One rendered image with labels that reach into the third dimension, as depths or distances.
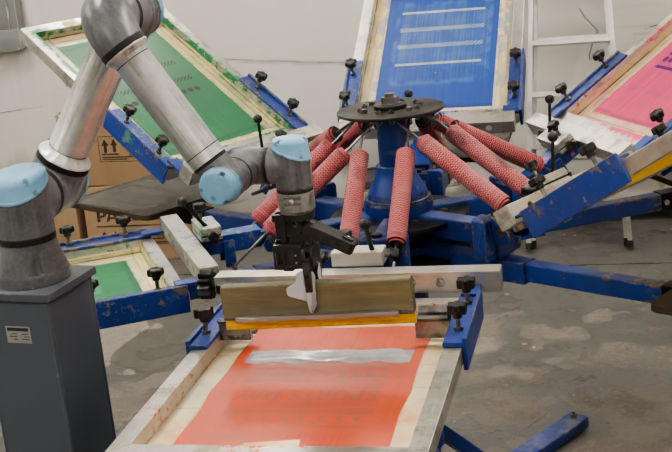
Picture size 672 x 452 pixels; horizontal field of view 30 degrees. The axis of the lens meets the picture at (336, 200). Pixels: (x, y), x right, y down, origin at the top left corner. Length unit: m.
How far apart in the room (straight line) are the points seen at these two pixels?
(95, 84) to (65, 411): 0.67
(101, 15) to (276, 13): 4.51
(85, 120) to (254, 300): 0.51
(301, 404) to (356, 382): 0.14
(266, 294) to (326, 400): 0.27
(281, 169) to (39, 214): 0.49
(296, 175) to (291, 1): 4.43
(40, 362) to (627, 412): 2.55
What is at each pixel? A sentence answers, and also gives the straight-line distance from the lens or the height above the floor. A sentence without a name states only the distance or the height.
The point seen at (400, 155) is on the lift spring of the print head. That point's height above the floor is 1.22.
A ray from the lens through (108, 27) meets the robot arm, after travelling 2.42.
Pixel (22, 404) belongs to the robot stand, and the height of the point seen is 0.95.
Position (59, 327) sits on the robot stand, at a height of 1.12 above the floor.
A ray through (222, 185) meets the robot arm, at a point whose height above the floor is 1.40.
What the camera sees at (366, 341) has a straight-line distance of 2.75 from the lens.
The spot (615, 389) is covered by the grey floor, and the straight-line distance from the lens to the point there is 4.81.
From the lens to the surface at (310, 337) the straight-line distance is 2.81.
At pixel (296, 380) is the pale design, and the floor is 0.95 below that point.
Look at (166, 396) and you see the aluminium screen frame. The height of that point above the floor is 0.99.
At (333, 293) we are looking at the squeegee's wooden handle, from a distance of 2.57.
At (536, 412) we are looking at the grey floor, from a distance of 4.64.
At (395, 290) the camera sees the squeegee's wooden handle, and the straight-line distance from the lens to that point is 2.54.
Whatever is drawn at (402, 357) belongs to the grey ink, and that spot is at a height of 0.96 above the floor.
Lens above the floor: 1.95
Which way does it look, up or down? 15 degrees down
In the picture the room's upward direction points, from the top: 6 degrees counter-clockwise
